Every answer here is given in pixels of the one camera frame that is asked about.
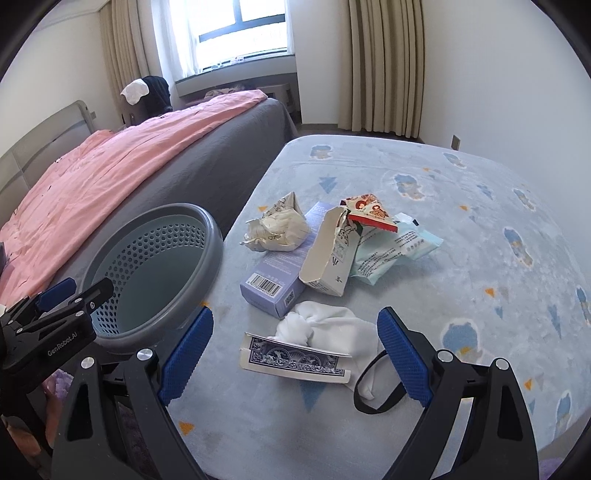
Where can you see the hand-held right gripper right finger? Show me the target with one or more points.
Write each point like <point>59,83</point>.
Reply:
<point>401,357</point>

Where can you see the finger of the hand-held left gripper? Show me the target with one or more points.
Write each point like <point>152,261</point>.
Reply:
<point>56,292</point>
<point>94,293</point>

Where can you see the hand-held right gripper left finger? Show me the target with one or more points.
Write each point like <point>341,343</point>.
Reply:
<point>184,362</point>

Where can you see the blue patterned card box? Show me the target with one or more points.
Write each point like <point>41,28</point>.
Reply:
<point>295,361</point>

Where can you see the grey perforated plastic basket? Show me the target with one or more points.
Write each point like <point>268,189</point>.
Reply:
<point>213,240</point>

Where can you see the cream paper bag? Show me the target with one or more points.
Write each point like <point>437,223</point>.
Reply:
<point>281,228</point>

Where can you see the purple patterned cloth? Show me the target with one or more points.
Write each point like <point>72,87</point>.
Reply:
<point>62,383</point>

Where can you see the pink quilt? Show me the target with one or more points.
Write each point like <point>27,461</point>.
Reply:
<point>92,184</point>

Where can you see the mint green wipes packet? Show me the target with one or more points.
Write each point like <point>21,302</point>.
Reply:
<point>399,247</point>

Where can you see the torn white carton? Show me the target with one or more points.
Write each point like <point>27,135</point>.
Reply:
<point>330,270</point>

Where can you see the purple cardboard box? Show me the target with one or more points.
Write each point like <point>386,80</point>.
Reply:
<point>277,272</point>

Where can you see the light blue printed blanket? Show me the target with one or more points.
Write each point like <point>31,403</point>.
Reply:
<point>461,230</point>

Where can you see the red and cream snack wrapper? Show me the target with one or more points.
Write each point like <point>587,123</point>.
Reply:
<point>374,214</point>

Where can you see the grey headboard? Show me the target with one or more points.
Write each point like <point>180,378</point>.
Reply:
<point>46,134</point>

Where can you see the grey bed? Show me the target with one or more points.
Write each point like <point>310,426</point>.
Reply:
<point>221,152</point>

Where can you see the white garment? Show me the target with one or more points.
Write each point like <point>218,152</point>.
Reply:
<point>135,91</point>

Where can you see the chair with dark clothing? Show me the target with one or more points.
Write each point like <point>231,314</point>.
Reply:
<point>159,94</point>

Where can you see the beige curtain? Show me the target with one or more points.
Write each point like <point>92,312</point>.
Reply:
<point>383,60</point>
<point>124,41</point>

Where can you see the white sheer curtain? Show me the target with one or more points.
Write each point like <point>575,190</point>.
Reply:
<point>184,37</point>

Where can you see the white rack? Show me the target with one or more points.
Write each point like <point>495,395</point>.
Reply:
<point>279,92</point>

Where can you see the window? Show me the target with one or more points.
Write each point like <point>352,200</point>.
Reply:
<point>258,23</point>

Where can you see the wall outlet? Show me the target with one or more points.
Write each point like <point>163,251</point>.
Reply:
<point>456,142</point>

